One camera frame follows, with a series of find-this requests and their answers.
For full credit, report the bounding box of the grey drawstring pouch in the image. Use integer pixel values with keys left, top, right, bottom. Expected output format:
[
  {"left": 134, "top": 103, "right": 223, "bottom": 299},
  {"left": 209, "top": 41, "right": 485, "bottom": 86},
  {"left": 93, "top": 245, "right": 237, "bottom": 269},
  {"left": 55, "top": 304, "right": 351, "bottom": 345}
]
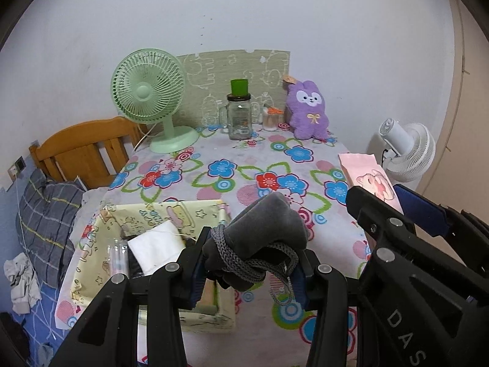
[{"left": 199, "top": 191, "right": 312, "bottom": 307}]

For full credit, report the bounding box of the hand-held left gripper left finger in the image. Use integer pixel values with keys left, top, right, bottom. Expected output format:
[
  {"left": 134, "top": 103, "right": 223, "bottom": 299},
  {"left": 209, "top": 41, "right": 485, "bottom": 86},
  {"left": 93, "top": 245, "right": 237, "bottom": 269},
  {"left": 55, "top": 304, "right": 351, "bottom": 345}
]
[{"left": 50, "top": 226, "right": 212, "bottom": 367}]

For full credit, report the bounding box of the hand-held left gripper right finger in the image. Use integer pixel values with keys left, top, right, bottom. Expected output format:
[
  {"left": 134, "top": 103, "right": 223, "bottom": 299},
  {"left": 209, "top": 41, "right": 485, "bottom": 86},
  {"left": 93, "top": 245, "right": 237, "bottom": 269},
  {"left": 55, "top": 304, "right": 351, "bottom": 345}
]
[{"left": 292, "top": 250, "right": 358, "bottom": 367}]

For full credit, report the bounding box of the green printed board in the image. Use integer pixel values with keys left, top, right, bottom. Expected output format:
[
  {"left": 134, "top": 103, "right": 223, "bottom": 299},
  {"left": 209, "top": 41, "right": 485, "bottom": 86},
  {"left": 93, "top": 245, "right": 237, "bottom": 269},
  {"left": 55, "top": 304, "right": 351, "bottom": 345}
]
[{"left": 176, "top": 48, "right": 290, "bottom": 128}]

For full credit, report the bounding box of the beige door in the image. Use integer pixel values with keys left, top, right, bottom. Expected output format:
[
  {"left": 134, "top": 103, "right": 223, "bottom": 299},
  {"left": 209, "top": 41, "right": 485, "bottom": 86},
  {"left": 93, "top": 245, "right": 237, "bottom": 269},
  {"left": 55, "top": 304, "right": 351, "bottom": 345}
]
[{"left": 414, "top": 0, "right": 489, "bottom": 245}]

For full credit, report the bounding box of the white blanket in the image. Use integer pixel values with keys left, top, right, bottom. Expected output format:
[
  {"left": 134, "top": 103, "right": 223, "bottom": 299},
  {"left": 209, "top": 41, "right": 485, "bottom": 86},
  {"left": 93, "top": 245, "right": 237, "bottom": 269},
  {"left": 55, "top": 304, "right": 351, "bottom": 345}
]
[{"left": 71, "top": 187, "right": 112, "bottom": 238}]

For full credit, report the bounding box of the cotton swab container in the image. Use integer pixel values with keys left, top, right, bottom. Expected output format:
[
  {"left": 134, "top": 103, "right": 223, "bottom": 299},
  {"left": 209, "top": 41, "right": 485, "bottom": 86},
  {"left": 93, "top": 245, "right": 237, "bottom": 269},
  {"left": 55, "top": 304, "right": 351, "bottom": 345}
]
[{"left": 262, "top": 105, "right": 284, "bottom": 132}]

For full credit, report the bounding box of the grey plaid pillow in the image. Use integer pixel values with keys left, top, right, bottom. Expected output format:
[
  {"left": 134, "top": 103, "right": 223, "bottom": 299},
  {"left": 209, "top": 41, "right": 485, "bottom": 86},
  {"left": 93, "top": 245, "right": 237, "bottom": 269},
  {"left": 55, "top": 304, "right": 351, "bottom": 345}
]
[{"left": 16, "top": 169, "right": 86, "bottom": 287}]

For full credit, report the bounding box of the small grey cloth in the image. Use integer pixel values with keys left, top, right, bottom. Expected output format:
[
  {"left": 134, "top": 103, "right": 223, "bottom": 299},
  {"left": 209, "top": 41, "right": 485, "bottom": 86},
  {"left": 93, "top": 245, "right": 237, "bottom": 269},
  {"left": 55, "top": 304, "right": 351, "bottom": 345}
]
[{"left": 36, "top": 344, "right": 54, "bottom": 367}]

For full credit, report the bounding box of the yellow printed storage box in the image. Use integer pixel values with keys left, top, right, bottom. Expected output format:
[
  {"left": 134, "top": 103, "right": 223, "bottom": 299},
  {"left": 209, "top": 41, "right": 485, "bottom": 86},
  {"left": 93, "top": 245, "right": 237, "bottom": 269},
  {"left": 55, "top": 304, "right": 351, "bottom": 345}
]
[{"left": 69, "top": 200, "right": 237, "bottom": 333}]

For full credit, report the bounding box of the black plastic bag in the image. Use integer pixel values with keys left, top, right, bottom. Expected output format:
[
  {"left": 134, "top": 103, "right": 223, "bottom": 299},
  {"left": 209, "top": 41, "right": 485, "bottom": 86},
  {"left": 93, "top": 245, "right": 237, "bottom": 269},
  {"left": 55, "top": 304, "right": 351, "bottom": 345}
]
[{"left": 128, "top": 254, "right": 154, "bottom": 276}]

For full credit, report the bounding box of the clear plastic tube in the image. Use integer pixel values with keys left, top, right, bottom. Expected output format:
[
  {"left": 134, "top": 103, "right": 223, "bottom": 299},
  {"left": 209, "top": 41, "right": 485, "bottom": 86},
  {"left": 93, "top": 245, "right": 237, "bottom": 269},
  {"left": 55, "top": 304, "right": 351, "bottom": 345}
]
[{"left": 107, "top": 237, "right": 129, "bottom": 276}]

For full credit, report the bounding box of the wooden bed headboard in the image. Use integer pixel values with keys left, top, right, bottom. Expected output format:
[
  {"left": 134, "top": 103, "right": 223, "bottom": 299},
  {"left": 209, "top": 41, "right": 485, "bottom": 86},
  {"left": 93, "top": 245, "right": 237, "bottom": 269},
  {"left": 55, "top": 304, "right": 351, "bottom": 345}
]
[{"left": 28, "top": 116, "right": 148, "bottom": 190}]

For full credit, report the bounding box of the white charging cable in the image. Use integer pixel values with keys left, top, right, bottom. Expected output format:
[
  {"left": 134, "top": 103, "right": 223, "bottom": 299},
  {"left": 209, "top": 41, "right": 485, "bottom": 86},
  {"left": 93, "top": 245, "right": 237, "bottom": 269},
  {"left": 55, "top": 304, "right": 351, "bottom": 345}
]
[{"left": 14, "top": 176, "right": 29, "bottom": 255}]

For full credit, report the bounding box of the pink cartoon tissue pack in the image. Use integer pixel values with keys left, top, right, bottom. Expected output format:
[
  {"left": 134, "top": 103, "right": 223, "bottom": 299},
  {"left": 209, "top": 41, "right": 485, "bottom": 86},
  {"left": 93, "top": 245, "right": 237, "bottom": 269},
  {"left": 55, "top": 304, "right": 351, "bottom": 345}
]
[{"left": 338, "top": 153, "right": 404, "bottom": 215}]

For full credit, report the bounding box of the purple plush bunny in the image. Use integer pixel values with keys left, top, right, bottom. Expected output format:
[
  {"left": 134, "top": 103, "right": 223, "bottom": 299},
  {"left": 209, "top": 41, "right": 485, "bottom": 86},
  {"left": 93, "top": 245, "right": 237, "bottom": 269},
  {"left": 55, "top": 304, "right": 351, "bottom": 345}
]
[{"left": 283, "top": 74, "right": 330, "bottom": 140}]

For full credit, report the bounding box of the blue checked bed sheet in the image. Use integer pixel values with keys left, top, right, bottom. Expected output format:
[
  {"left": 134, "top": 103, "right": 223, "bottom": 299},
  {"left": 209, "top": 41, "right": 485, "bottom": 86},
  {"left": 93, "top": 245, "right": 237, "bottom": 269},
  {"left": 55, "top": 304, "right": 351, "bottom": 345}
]
[{"left": 0, "top": 271, "right": 77, "bottom": 367}]

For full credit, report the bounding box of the green desk fan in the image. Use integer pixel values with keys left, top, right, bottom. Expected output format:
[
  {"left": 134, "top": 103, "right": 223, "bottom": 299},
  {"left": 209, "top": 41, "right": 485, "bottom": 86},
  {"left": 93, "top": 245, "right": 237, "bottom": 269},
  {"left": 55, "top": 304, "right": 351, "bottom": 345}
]
[{"left": 111, "top": 48, "right": 198, "bottom": 154}]

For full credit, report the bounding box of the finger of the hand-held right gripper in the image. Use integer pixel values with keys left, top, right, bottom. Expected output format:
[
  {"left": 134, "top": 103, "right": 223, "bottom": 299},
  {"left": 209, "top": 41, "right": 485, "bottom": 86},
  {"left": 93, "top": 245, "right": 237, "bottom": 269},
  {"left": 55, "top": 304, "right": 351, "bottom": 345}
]
[
  {"left": 393, "top": 184, "right": 489, "bottom": 276},
  {"left": 346, "top": 185, "right": 417, "bottom": 264}
]

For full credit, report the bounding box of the white tissue pack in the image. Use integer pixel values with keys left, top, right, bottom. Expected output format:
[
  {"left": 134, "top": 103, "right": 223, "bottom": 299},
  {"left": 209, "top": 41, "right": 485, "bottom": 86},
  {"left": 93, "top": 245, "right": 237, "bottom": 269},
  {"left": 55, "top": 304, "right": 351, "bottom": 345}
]
[{"left": 128, "top": 222, "right": 195, "bottom": 276}]

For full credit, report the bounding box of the wall socket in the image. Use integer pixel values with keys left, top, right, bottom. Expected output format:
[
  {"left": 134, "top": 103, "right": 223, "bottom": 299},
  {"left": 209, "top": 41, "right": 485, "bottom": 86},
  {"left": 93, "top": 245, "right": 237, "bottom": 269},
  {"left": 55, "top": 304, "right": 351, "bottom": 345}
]
[{"left": 8, "top": 157, "right": 27, "bottom": 179}]

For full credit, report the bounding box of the crumpled white cloth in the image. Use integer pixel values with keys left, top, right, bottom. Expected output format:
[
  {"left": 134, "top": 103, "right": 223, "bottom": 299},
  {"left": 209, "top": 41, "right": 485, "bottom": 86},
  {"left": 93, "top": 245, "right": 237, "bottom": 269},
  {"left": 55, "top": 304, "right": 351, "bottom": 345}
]
[{"left": 4, "top": 253, "right": 41, "bottom": 314}]

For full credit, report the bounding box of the white standing fan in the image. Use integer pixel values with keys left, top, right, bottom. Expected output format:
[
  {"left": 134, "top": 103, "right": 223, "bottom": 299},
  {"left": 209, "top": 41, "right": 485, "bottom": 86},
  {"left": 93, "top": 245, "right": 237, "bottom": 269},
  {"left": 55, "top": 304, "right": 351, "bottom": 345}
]
[{"left": 367, "top": 118, "right": 436, "bottom": 183}]

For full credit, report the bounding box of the glass jar mug green lid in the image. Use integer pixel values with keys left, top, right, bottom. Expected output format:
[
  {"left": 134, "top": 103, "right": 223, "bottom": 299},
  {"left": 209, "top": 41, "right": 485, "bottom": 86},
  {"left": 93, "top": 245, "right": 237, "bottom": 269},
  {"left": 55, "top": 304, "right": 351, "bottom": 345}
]
[{"left": 218, "top": 79, "right": 260, "bottom": 140}]

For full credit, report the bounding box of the white fan cable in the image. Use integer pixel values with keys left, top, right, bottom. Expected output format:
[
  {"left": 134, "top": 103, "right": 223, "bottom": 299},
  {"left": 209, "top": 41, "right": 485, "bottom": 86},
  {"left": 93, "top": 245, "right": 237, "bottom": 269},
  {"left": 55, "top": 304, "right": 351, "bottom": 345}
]
[{"left": 134, "top": 122, "right": 154, "bottom": 150}]

